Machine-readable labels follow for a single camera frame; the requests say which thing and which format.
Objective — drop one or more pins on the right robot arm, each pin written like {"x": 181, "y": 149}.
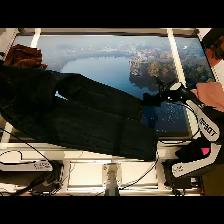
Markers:
{"x": 206, "y": 123}

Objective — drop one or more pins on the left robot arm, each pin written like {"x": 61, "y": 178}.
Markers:
{"x": 45, "y": 176}

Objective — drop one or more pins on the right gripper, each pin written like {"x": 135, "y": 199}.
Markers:
{"x": 155, "y": 99}

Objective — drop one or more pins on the black garment with pink print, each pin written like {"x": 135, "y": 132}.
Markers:
{"x": 191, "y": 150}

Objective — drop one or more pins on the checked shirt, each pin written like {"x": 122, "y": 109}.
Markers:
{"x": 215, "y": 40}

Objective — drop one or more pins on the dark blue jeans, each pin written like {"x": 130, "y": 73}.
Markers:
{"x": 86, "y": 123}

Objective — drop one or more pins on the brown garment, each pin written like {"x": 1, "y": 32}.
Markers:
{"x": 23, "y": 55}

